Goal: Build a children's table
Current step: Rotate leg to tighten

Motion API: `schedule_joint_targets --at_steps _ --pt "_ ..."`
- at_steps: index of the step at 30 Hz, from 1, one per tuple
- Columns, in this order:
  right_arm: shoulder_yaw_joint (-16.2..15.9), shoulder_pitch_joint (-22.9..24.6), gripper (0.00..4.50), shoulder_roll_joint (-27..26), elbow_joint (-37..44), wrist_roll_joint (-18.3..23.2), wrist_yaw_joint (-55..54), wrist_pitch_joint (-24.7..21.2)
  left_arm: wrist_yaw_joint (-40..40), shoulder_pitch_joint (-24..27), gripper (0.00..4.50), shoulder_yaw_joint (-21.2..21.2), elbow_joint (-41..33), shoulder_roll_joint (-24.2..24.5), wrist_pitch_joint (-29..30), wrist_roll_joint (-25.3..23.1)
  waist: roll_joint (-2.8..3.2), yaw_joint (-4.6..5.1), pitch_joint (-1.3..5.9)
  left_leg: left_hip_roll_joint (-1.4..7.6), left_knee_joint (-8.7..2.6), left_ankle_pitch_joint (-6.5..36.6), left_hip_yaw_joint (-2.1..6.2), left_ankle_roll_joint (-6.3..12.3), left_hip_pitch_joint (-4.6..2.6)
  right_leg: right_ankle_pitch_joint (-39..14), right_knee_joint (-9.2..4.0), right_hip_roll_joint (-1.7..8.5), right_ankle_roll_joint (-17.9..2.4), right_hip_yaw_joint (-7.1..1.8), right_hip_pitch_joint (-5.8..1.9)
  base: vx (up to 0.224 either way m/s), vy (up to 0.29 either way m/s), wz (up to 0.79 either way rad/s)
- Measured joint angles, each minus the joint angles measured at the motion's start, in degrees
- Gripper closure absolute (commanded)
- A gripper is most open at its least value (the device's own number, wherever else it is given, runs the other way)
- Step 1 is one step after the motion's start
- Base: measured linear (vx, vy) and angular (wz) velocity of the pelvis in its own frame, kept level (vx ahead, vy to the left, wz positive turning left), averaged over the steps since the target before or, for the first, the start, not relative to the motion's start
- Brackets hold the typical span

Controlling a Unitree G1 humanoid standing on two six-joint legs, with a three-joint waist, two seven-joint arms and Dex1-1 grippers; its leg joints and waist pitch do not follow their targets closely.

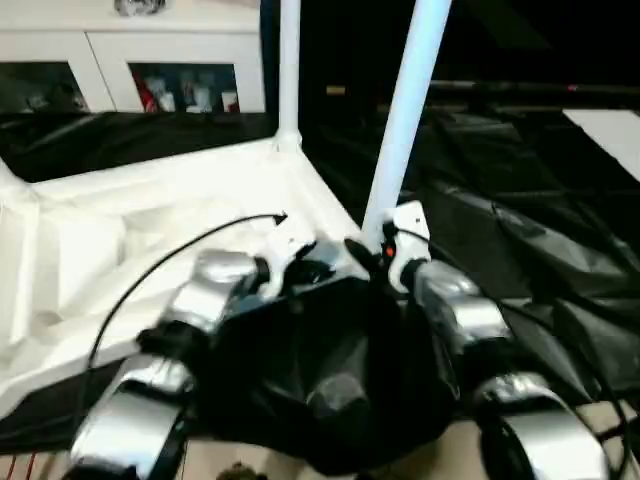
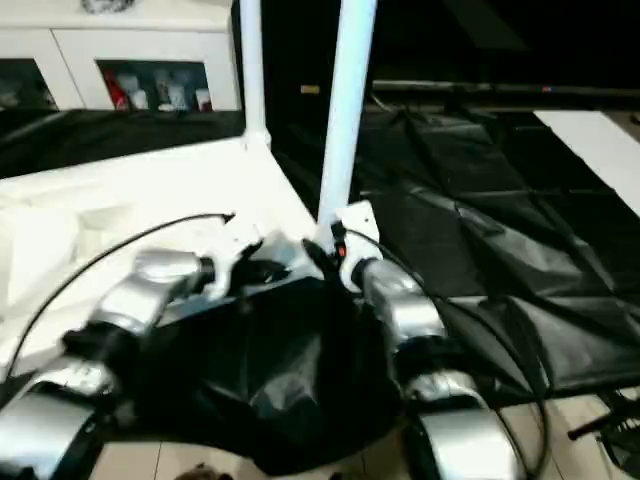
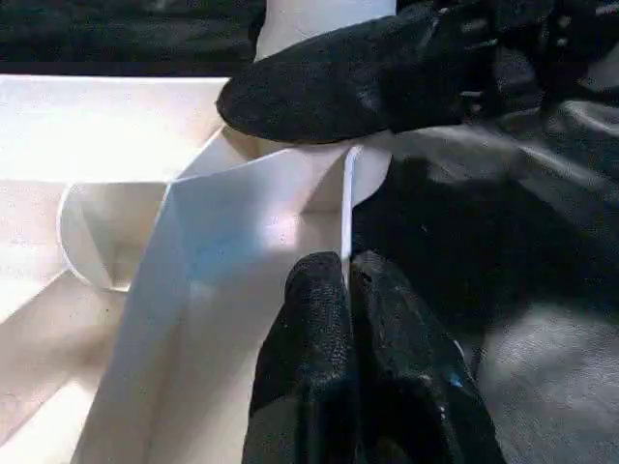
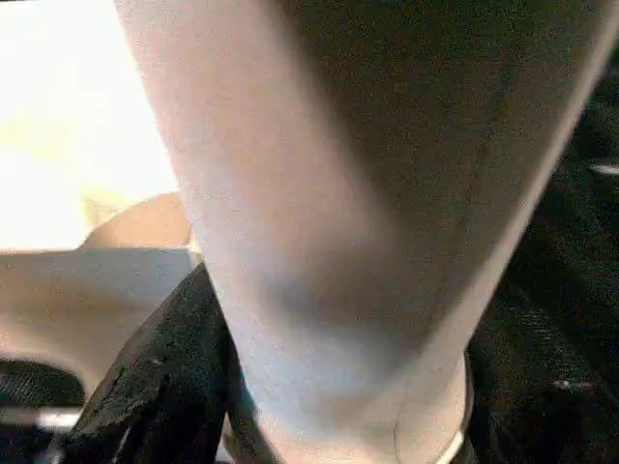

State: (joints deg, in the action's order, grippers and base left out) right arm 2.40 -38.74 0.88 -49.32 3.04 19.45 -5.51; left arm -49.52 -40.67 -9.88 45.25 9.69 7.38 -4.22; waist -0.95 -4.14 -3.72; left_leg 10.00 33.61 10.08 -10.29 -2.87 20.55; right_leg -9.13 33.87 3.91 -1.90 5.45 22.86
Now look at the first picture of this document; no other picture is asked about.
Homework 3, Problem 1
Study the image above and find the long black bar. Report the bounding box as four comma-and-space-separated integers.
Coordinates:
426, 78, 640, 100

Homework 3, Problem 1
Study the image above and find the black shiny mat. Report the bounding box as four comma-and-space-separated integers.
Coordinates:
0, 107, 640, 474

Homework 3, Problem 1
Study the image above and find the red white box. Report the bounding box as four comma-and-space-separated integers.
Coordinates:
136, 72, 162, 114

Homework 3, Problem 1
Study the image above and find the white display cabinet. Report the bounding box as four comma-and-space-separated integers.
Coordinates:
0, 12, 267, 115

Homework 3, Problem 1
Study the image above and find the black silver ornament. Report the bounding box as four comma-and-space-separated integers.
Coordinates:
112, 0, 167, 17

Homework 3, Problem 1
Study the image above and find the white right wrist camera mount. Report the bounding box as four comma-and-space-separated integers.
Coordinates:
381, 199, 433, 295

